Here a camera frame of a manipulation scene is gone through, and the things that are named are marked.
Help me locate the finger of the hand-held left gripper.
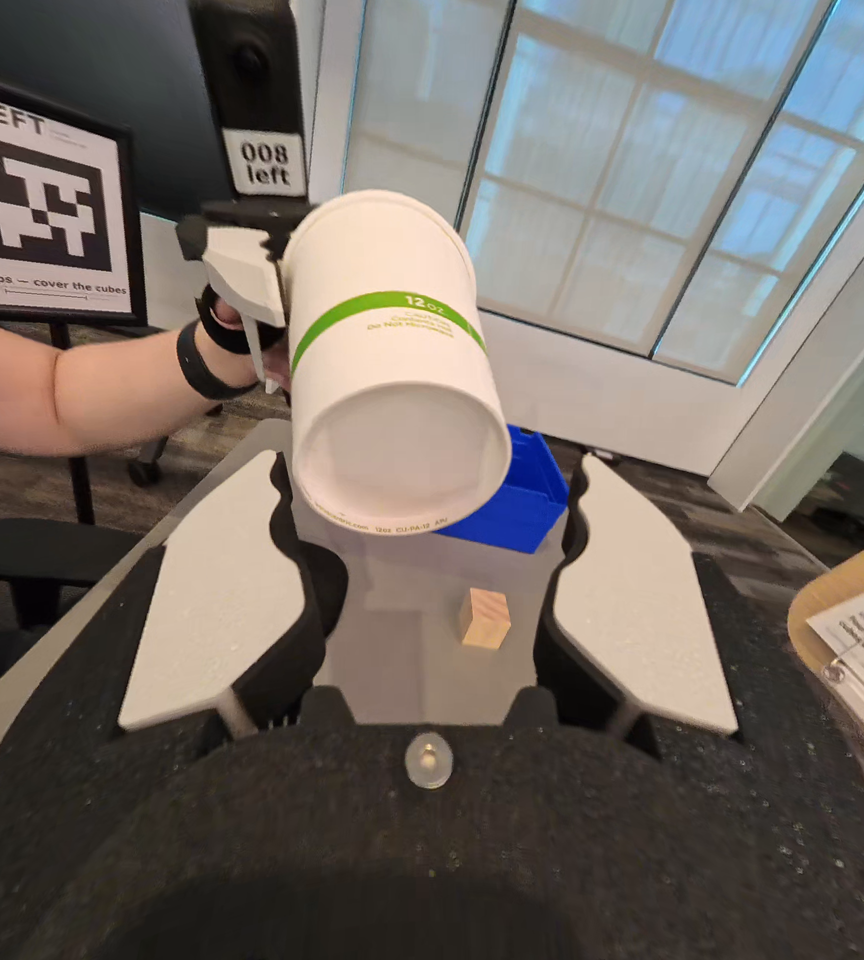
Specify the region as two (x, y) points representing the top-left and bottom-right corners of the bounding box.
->
(201, 225), (290, 330)

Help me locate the blue plastic bin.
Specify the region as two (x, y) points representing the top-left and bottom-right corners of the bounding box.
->
(434, 423), (573, 556)

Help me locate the white paper cup green band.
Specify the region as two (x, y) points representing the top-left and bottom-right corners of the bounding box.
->
(279, 189), (514, 535)

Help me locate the black framed marker sign stand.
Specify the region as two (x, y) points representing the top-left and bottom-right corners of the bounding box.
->
(0, 63), (150, 526)

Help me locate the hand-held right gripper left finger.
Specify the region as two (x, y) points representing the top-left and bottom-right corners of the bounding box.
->
(117, 450), (330, 740)

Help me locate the dark rolling frame with casters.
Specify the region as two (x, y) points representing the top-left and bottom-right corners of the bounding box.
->
(128, 437), (172, 489)

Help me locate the white framed glass window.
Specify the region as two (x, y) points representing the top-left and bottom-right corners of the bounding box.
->
(310, 0), (864, 387)

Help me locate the person's left forearm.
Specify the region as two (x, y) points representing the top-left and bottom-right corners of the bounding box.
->
(0, 303), (201, 460)

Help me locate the person's left hand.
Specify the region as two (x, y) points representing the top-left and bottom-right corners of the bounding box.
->
(203, 298), (294, 411)

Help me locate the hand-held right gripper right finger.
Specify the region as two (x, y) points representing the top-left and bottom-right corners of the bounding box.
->
(534, 452), (741, 742)

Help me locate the black wristband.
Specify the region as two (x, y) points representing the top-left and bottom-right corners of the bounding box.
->
(175, 321), (257, 401)

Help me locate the small wooden cube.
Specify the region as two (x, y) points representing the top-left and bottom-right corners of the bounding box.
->
(458, 588), (513, 650)

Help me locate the wooden board document stand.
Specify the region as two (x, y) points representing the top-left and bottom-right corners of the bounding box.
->
(786, 525), (864, 879)

